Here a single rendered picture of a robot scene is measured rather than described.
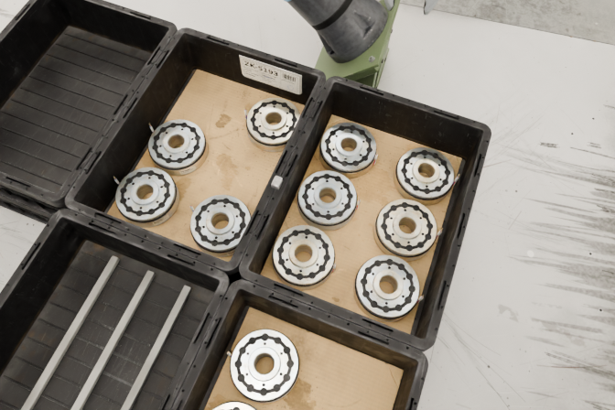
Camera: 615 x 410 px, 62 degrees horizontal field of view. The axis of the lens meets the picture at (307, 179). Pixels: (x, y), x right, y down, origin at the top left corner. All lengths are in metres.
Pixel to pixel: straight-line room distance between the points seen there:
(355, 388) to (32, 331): 0.51
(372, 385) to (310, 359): 0.10
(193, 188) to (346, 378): 0.41
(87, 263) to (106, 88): 0.36
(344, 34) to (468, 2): 1.49
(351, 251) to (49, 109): 0.64
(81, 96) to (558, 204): 0.99
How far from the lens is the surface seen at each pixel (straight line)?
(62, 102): 1.12
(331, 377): 0.84
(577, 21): 2.61
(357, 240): 0.89
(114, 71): 1.13
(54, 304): 0.94
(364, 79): 1.06
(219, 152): 0.97
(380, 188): 0.93
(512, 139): 1.22
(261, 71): 0.99
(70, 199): 0.88
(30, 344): 0.94
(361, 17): 1.07
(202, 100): 1.04
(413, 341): 0.76
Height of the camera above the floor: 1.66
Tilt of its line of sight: 63 degrees down
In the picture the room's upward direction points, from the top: 2 degrees clockwise
